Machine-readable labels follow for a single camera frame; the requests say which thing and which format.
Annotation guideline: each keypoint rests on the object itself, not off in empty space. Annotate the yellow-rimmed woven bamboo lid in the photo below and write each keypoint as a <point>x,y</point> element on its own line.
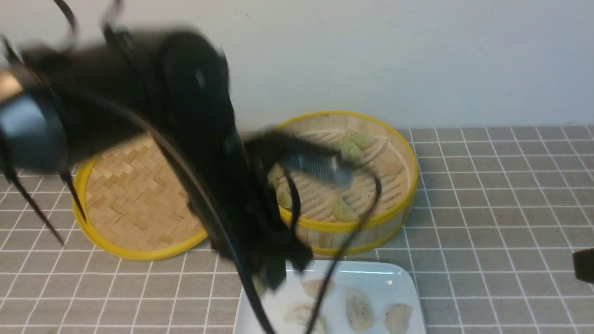
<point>133,206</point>

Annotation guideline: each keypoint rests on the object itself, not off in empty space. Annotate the green dumpling steamer centre back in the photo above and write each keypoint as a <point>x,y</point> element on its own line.
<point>350,151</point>

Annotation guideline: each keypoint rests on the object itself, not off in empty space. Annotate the pale dumpling plate front left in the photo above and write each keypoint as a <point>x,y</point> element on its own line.
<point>300,315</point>

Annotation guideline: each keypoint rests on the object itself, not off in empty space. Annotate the green dumpling steamer left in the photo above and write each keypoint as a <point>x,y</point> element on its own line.
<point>284,199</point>

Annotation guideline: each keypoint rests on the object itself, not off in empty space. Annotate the pink dumpling plate right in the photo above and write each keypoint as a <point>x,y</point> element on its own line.
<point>397,318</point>

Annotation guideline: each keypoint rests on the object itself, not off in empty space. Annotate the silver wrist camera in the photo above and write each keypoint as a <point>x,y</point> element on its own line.
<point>315,162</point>

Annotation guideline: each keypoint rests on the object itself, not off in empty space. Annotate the green-filled dumpling on plate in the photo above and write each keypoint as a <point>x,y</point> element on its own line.
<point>359,312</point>

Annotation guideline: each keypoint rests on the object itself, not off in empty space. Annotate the green dumpling steamer front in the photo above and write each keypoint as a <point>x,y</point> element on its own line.
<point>342,211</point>

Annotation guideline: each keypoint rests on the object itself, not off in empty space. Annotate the white square plate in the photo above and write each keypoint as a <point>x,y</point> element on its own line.
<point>385,284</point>

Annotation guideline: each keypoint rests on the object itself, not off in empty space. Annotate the green dumpling steamer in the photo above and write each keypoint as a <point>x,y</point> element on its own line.
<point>284,199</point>
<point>362,140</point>
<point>342,211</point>
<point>350,151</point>

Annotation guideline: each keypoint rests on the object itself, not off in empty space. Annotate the black object right edge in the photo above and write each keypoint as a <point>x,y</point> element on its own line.
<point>583,263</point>

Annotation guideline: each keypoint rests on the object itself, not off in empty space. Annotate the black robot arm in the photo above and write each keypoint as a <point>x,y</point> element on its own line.
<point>59,108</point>

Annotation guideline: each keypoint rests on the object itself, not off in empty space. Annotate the yellow-rimmed bamboo steamer basket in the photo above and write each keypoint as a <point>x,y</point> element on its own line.
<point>392,159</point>

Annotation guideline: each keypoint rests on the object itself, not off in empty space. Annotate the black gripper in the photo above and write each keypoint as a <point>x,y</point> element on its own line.
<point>239,183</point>

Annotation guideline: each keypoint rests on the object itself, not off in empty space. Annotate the pink dumpling on plate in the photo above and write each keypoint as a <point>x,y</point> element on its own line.
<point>312,287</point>

